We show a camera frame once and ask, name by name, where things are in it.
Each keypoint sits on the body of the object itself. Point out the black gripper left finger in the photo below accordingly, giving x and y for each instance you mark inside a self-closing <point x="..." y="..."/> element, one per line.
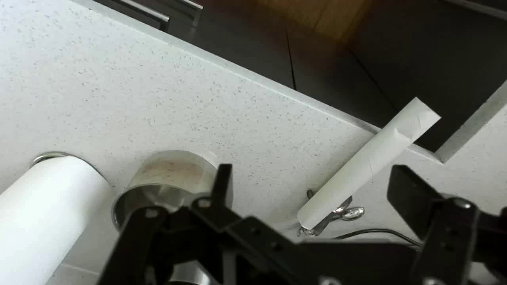
<point x="159" y="238"/>

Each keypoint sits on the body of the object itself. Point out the dark drawer cabinet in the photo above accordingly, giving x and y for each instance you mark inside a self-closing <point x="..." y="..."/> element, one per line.
<point x="318" y="58"/>

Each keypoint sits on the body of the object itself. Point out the white rolled paper tube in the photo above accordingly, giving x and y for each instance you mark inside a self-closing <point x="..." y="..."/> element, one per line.
<point x="365" y="169"/>

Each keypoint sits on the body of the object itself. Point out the small steel pot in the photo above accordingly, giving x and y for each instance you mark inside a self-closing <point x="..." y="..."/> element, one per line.
<point x="164" y="177"/>

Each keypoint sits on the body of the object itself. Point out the silver metal tongs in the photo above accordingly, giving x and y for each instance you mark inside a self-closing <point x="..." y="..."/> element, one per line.
<point x="346" y="215"/>

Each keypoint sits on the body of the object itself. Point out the white paper towel roll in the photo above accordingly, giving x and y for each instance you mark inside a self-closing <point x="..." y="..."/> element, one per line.
<point x="42" y="223"/>

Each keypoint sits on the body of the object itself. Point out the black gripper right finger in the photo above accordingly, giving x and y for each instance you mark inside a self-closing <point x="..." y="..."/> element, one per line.
<point x="449" y="232"/>

